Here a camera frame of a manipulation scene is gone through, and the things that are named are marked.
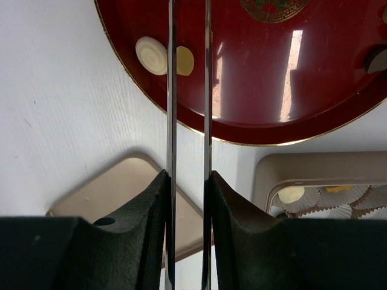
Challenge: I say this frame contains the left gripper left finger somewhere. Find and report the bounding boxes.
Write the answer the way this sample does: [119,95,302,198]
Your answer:
[1,1,167,289]

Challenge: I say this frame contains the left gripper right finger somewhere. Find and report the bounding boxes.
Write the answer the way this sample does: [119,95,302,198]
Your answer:
[202,1,386,289]

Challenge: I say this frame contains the white spiral chocolate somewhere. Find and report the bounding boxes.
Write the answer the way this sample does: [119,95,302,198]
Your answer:
[278,187,305,204]

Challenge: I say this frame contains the caramel chocolate piece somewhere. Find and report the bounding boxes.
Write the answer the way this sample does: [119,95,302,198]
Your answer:
[324,185,352,193]

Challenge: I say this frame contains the yellow round chocolate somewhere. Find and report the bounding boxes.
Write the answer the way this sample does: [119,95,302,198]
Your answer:
[177,46,194,76]

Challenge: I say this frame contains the white round chocolate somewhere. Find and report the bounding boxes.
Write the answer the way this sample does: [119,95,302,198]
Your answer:
[135,36,167,76]

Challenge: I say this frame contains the gold square tin lid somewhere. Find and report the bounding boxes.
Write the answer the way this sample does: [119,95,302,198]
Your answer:
[46,154,203,261]

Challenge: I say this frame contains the gold square tin box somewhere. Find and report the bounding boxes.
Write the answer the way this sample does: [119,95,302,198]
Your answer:
[252,152,386,220]

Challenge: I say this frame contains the red round tray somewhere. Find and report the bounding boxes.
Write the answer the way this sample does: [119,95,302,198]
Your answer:
[95,1,386,146]

